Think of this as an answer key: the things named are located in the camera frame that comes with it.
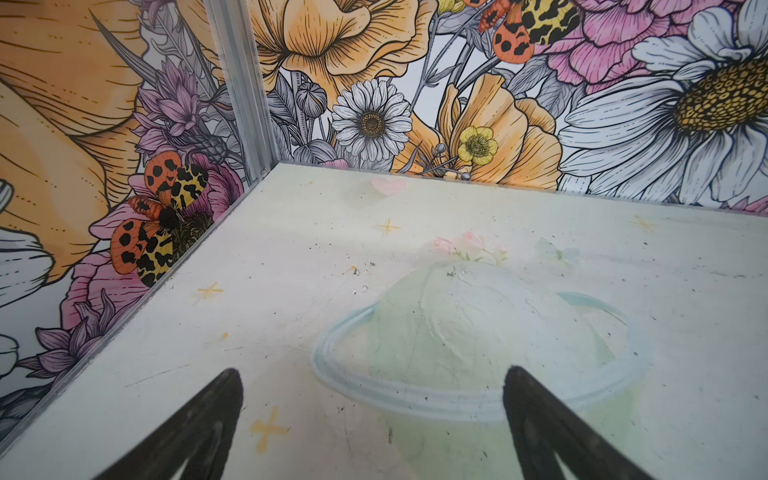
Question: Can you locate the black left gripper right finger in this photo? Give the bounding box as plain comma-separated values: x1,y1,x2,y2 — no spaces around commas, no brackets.
502,366,652,480

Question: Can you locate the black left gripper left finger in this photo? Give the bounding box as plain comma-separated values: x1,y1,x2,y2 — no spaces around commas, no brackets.
97,368,244,479

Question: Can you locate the aluminium corner post left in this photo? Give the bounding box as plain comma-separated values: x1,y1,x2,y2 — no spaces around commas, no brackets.
205,1,280,185

